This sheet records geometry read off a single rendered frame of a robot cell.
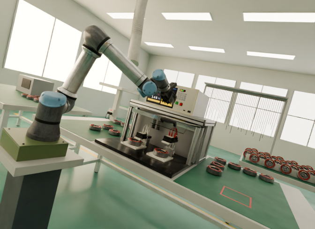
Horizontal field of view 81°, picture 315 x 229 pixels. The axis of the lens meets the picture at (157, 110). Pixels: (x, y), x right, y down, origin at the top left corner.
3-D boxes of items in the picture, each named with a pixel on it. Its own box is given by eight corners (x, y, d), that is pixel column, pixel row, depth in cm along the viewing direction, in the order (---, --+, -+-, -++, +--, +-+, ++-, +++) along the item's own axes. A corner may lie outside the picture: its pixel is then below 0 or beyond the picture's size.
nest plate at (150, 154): (164, 162, 124) (164, 160, 123) (146, 154, 131) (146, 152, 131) (173, 159, 137) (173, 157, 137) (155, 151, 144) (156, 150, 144)
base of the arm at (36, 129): (33, 142, 85) (38, 122, 84) (21, 130, 94) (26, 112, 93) (64, 141, 98) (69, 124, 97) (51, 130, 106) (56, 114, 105)
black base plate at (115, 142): (170, 179, 105) (172, 174, 105) (94, 141, 135) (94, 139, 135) (194, 164, 146) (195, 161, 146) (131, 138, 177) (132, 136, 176)
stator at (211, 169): (224, 177, 133) (225, 172, 132) (210, 174, 130) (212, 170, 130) (216, 170, 143) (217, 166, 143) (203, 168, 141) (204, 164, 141)
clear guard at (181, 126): (183, 133, 110) (185, 124, 110) (150, 122, 122) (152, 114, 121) (198, 132, 139) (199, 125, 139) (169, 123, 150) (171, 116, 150)
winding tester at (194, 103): (191, 116, 138) (198, 89, 137) (144, 102, 158) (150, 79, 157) (204, 118, 172) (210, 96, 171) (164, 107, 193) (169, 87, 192)
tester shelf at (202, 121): (203, 125, 131) (205, 119, 130) (129, 103, 163) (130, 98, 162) (214, 126, 170) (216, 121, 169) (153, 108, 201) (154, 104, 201)
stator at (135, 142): (135, 147, 137) (136, 142, 137) (123, 142, 143) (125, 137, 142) (143, 145, 147) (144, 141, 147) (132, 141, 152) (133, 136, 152)
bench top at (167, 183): (356, 288, 65) (361, 275, 65) (31, 119, 168) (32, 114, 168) (297, 195, 154) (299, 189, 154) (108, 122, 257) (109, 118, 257)
